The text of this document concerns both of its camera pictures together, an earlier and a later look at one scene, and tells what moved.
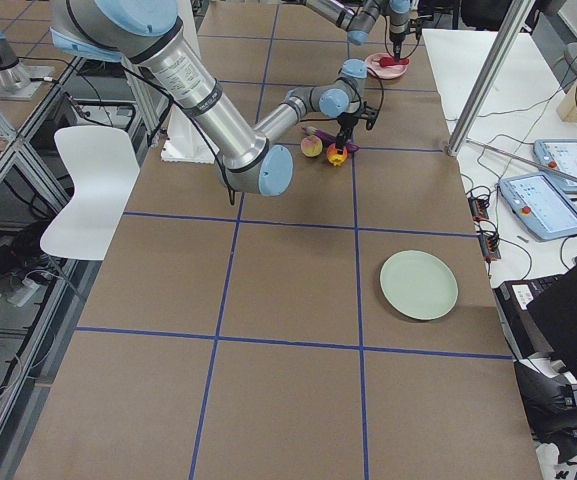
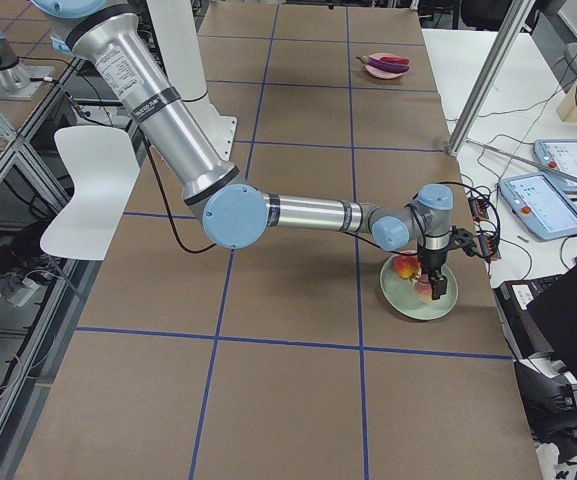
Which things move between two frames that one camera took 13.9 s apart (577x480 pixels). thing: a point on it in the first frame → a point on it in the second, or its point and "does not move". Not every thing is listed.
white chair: [103, 164] does not move
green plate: [418, 284] does not move
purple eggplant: [328, 139] → [386, 66]
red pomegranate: [336, 156] → [408, 265]
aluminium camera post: [482, 86] does not move
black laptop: [562, 314] does not move
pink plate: [376, 70] does not move
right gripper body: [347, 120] → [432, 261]
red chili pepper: [385, 61] does not move
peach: [311, 146] → [424, 291]
